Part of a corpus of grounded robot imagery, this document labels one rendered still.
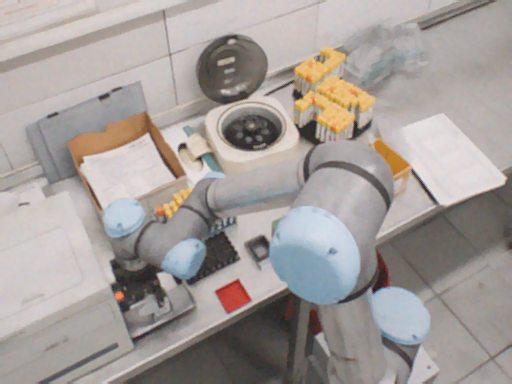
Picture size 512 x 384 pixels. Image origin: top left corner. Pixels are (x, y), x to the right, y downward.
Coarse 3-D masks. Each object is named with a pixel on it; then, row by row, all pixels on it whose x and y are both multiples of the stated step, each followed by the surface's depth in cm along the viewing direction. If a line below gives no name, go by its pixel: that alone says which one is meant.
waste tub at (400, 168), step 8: (368, 144) 159; (376, 144) 162; (384, 144) 159; (384, 152) 161; (392, 152) 158; (392, 160) 159; (400, 160) 156; (392, 168) 161; (400, 168) 158; (408, 168) 153; (400, 176) 153; (408, 176) 156; (400, 184) 156
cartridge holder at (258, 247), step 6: (252, 240) 145; (258, 240) 146; (264, 240) 147; (246, 246) 147; (252, 246) 145; (258, 246) 146; (264, 246) 146; (252, 252) 145; (258, 252) 145; (264, 252) 145; (258, 258) 142; (264, 258) 143; (258, 264) 143; (264, 264) 143; (270, 264) 143
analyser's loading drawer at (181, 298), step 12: (180, 288) 136; (180, 300) 133; (192, 300) 133; (132, 312) 132; (168, 312) 130; (180, 312) 132; (132, 324) 130; (144, 324) 129; (156, 324) 129; (132, 336) 128
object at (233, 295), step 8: (224, 288) 140; (232, 288) 140; (240, 288) 140; (224, 296) 138; (232, 296) 138; (240, 296) 138; (248, 296) 138; (224, 304) 136; (232, 304) 137; (240, 304) 136
